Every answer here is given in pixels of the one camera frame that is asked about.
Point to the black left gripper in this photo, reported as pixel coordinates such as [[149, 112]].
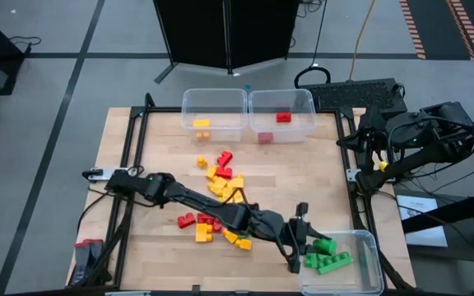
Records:
[[296, 232]]

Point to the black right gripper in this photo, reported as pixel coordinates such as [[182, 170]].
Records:
[[373, 131]]

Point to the long green toy block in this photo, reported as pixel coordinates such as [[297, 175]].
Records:
[[335, 264]]

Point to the red toy block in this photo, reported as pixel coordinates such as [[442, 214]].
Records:
[[205, 218], [224, 172], [224, 158], [185, 221], [284, 117], [217, 227]]

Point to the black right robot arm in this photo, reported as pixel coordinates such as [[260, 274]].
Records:
[[405, 166]]

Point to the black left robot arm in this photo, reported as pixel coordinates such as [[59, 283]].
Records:
[[196, 201]]

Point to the small yellow tag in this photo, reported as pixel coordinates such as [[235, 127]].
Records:
[[383, 166]]

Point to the clear plastic bin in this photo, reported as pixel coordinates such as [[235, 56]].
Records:
[[298, 103], [220, 103], [368, 263]]

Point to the white printed sheet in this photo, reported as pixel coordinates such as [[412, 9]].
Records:
[[426, 234]]

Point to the black metal beam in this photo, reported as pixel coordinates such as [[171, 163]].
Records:
[[459, 214]]

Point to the black screen panel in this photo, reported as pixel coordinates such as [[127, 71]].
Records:
[[261, 29], [191, 29]]

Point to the red black clamp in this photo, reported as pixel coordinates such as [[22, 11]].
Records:
[[82, 263]]

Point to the silver metal bracket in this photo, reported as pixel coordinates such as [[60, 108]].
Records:
[[352, 174], [97, 174]]

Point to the black table-level camera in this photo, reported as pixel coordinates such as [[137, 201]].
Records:
[[196, 289]]

